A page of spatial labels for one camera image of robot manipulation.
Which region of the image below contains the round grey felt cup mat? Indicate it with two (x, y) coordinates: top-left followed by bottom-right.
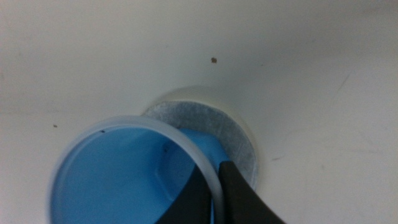
(141, 100), (259, 191)

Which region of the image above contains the blue plastic cup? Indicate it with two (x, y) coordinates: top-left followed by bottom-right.
(47, 114), (233, 224)

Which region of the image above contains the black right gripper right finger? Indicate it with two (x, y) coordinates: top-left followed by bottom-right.
(218, 160), (287, 224)

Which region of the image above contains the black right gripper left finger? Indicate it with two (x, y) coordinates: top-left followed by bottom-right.
(154, 164), (215, 224)

